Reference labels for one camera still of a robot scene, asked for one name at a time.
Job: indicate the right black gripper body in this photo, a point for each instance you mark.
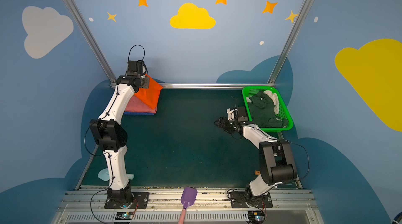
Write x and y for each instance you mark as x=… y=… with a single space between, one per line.
x=227 y=123

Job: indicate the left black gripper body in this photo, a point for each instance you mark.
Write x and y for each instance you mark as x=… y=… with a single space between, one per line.
x=143 y=82

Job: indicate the orange t-shirt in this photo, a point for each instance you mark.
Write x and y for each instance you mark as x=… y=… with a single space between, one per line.
x=150 y=96

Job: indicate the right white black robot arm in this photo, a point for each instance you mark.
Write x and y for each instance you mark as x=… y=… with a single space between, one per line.
x=276 y=162

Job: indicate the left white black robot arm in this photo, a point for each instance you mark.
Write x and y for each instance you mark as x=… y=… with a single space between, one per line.
x=111 y=138

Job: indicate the folded pink t-shirt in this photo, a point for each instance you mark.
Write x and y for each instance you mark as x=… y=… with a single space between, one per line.
x=136 y=105

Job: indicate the dark green t-shirt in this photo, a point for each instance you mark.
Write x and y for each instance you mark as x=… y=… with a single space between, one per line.
x=261 y=109

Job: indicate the folded blue t-shirt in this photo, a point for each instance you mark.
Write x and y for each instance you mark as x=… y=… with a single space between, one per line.
x=138 y=114

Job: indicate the white t-shirt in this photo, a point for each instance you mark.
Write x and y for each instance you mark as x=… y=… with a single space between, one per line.
x=275 y=100

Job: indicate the purple toy shovel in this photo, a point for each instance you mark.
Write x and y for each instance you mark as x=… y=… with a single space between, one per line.
x=188 y=199

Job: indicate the right circuit board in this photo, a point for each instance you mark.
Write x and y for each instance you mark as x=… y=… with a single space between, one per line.
x=255 y=217

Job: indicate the circuit board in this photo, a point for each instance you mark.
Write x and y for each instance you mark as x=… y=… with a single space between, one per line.
x=255 y=217
x=128 y=216

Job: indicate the light teal toy trowel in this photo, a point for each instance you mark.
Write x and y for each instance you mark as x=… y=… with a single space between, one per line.
x=104 y=175

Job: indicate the left circuit board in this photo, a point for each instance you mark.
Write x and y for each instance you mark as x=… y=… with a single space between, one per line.
x=128 y=216

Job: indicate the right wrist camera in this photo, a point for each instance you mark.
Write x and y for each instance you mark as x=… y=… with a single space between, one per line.
x=238 y=114

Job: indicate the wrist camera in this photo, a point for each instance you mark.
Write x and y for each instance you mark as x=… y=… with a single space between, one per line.
x=238 y=114
x=136 y=68

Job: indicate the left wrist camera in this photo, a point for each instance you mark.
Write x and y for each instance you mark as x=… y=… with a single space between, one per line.
x=136 y=68

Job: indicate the back aluminium frame rail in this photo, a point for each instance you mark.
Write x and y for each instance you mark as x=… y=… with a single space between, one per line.
x=211 y=86

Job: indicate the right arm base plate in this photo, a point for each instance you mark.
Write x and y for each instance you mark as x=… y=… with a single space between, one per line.
x=240 y=199

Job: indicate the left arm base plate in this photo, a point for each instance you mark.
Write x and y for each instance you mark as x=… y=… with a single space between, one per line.
x=139 y=201

